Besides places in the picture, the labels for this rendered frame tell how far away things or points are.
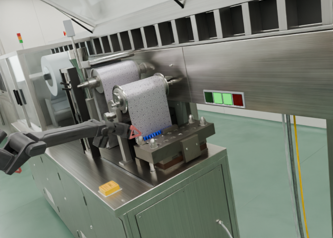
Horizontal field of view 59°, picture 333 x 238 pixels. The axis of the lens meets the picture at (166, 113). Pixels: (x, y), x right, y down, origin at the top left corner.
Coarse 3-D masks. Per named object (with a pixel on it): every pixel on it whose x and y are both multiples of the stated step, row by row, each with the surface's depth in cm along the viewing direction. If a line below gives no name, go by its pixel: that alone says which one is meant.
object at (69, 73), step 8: (64, 72) 166; (72, 72) 161; (64, 80) 173; (72, 80) 162; (72, 88) 162; (80, 88) 165; (72, 96) 173; (80, 96) 165; (72, 104) 177; (80, 104) 166; (72, 112) 178; (80, 112) 166; (88, 112) 169; (80, 120) 172; (88, 144) 172; (88, 152) 180; (96, 152) 174
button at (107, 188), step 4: (104, 184) 136; (108, 184) 135; (112, 184) 134; (116, 184) 133; (100, 188) 133; (104, 188) 132; (108, 188) 131; (112, 188) 131; (116, 188) 132; (104, 192) 130; (108, 192) 130
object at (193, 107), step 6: (186, 102) 188; (186, 108) 190; (192, 108) 188; (192, 114) 189; (330, 120) 117; (330, 126) 118; (330, 132) 118; (330, 138) 119; (330, 144) 120; (330, 150) 121; (330, 156) 122; (330, 162) 123; (330, 168) 123; (330, 174) 124; (330, 180) 125; (330, 186) 126; (330, 192) 127; (330, 198) 128
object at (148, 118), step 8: (144, 104) 151; (152, 104) 154; (160, 104) 157; (136, 112) 149; (144, 112) 152; (152, 112) 154; (160, 112) 157; (168, 112) 161; (136, 120) 149; (144, 120) 152; (152, 120) 155; (160, 120) 158; (168, 120) 161; (136, 128) 150; (144, 128) 153; (152, 128) 155; (160, 128) 158; (144, 136) 153
